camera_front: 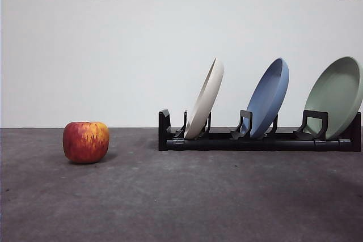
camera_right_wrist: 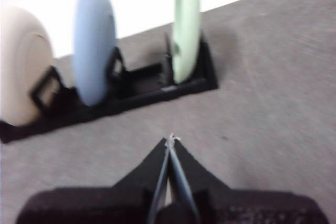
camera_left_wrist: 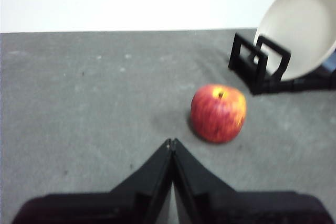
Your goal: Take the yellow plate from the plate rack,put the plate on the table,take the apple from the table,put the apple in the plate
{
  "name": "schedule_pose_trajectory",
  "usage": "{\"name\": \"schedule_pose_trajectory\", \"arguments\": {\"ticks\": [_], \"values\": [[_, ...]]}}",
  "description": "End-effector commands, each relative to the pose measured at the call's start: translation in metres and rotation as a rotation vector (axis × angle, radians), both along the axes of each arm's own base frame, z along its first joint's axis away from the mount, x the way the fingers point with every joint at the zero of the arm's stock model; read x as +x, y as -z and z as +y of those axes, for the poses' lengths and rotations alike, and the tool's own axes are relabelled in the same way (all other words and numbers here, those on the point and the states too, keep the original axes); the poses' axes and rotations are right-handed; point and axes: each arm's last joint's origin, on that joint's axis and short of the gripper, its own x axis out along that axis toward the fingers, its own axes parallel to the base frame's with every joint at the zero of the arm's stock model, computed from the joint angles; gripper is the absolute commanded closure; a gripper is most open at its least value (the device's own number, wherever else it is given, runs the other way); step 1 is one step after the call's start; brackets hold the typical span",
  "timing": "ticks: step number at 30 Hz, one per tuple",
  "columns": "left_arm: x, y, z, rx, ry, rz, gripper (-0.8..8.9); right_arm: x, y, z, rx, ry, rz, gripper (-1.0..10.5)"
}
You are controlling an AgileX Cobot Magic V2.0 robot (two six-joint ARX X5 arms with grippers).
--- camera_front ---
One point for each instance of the pale yellow plate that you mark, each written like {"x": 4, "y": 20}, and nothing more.
{"x": 204, "y": 103}

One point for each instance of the black plate rack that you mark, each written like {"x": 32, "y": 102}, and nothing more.
{"x": 227, "y": 144}

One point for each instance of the blue plate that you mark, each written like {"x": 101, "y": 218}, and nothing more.
{"x": 269, "y": 97}

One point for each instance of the red yellow apple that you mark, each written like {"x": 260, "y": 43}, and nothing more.
{"x": 85, "y": 142}

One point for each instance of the green plate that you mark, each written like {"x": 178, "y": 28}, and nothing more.
{"x": 334, "y": 97}

